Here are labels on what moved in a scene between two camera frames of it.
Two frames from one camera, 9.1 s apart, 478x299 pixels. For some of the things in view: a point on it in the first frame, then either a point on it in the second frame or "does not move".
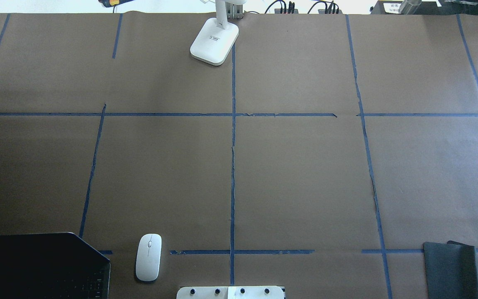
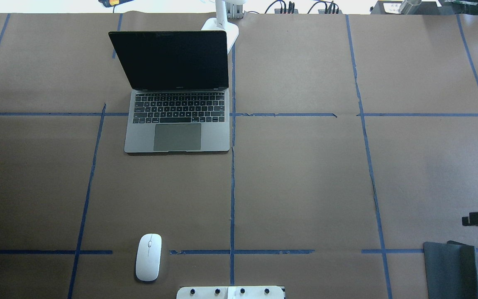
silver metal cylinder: x=409 y=7 does not move
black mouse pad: x=451 y=270 does not move
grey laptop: x=42 y=265 -> x=180 y=99
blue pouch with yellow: x=109 y=3 does not move
